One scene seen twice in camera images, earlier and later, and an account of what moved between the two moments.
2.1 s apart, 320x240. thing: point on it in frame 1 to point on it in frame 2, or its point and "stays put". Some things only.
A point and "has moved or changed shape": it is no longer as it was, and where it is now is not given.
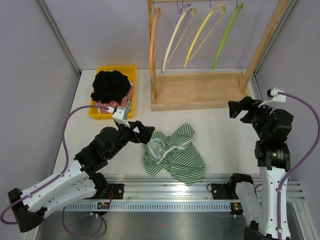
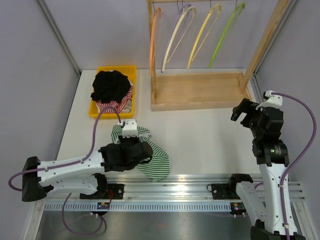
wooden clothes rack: x=174 y=90 stays put
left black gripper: x=145 y=132 to x=123 y=139
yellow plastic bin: x=129 y=71 stays put
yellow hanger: x=223 y=10 has moved or changed shape
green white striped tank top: x=176 y=154 has moved or changed shape
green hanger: x=233 y=20 has moved or changed shape
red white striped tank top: x=121 y=102 stays put
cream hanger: x=190 y=8 stays put
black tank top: x=110 y=85 stays put
